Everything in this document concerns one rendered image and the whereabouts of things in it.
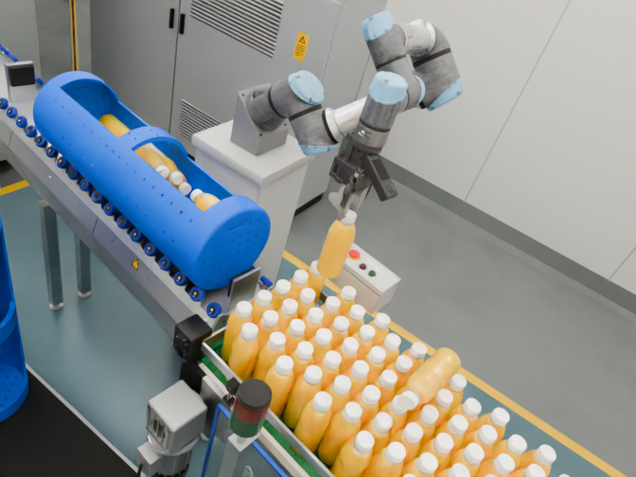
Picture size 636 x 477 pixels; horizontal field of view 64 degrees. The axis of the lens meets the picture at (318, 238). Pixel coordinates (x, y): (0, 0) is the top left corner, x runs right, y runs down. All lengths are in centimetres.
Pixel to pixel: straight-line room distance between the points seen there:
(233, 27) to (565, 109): 217
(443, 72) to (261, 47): 170
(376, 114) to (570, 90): 272
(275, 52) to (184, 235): 184
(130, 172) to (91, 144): 19
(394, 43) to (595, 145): 273
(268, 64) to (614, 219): 250
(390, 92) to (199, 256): 64
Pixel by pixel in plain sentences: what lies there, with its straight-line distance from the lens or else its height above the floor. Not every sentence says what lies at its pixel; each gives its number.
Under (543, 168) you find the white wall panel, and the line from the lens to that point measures 391.
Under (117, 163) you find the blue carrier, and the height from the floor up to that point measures 118.
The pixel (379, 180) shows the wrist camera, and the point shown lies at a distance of 116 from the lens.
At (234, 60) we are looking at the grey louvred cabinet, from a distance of 325.
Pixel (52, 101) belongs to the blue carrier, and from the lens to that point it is 188.
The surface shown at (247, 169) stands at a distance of 170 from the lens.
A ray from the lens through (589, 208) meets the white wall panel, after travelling 396.
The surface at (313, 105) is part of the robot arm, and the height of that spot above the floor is 139.
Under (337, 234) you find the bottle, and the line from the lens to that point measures 127.
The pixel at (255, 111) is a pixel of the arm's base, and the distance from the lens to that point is 173.
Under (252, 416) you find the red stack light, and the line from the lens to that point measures 95.
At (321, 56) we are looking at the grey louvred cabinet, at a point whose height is 115.
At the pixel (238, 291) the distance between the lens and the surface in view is 146.
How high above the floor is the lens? 204
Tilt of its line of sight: 37 degrees down
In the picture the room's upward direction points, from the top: 18 degrees clockwise
